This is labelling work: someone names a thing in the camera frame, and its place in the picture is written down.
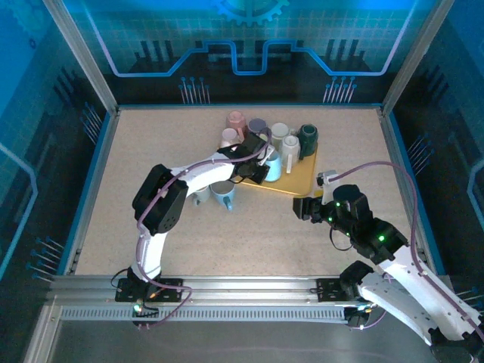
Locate light blue mug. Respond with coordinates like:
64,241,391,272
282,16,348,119
262,149,284,183

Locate purple mug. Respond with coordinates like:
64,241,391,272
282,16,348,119
247,117,270,137

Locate pale pink mug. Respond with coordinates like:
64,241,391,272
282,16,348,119
219,127,243,149

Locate cream mug red inside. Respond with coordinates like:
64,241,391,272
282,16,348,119
270,122,292,147

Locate white mug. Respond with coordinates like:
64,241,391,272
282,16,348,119
279,135,302,175

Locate grey mug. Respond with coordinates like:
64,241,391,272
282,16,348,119
191,184,213,207

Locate dark green mug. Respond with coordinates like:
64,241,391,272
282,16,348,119
296,123,318,160

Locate yellow tray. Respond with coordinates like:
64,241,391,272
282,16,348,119
240,141,319,197

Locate black controller box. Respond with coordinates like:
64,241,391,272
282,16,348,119
132,300,160,330
346,306,374,330

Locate grey metal front panel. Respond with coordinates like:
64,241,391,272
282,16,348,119
22,302,479,363

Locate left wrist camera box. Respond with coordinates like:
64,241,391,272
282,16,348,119
259,146,278,167

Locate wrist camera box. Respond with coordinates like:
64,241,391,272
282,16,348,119
316,169,338,205
259,146,278,167

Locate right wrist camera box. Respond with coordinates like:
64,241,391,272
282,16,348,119
316,169,338,205

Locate black wire loop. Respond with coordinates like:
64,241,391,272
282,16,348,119
328,226,355,253

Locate aluminium table side rail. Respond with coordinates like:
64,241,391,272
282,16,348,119
377,107,436,276
56,107,122,276

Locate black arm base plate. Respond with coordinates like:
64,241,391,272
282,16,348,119
114,278,185,303
315,278,364,303

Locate aluminium mounting rail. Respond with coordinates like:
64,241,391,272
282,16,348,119
47,275,457,303

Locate slotted grey cable duct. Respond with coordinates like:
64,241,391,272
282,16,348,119
59,306,351,323

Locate aluminium frame post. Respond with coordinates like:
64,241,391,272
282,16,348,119
42,0,119,114
380,0,457,116

